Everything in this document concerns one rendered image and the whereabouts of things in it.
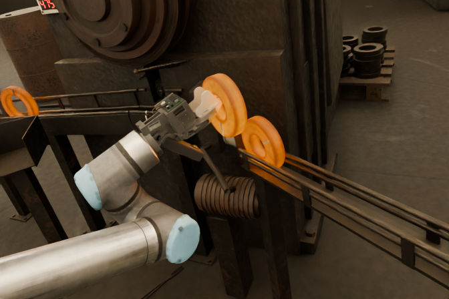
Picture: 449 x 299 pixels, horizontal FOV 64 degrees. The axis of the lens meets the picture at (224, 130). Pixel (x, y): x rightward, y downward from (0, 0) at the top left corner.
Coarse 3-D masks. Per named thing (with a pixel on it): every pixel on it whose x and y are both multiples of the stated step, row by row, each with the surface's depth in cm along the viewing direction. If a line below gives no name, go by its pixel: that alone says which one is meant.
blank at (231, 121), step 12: (204, 84) 86; (216, 84) 81; (228, 84) 79; (228, 96) 78; (240, 96) 79; (228, 108) 80; (240, 108) 79; (216, 120) 88; (228, 120) 82; (240, 120) 80; (228, 132) 85; (240, 132) 84
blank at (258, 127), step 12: (252, 120) 93; (264, 120) 92; (252, 132) 95; (264, 132) 90; (276, 132) 90; (252, 144) 99; (264, 144) 92; (276, 144) 89; (264, 156) 95; (276, 156) 90
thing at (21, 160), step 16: (0, 128) 140; (16, 128) 141; (32, 128) 133; (0, 144) 142; (16, 144) 144; (32, 144) 129; (48, 144) 147; (0, 160) 139; (16, 160) 136; (32, 160) 132; (0, 176) 127; (16, 176) 136; (32, 176) 141; (32, 192) 140; (32, 208) 144; (48, 208) 148; (48, 224) 148; (48, 240) 152
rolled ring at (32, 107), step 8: (8, 88) 154; (16, 88) 154; (0, 96) 159; (8, 96) 158; (16, 96) 155; (24, 96) 153; (8, 104) 161; (32, 104) 155; (8, 112) 163; (16, 112) 163; (32, 112) 156
